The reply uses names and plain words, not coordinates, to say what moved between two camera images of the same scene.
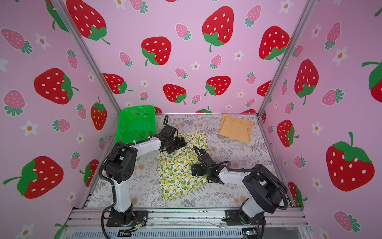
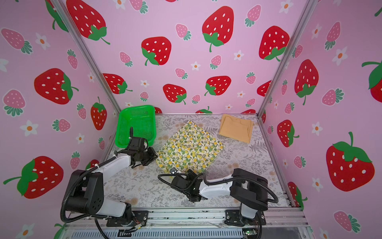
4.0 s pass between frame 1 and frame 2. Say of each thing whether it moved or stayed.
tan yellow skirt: stayed
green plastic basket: stayed
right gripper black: moved
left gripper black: moved
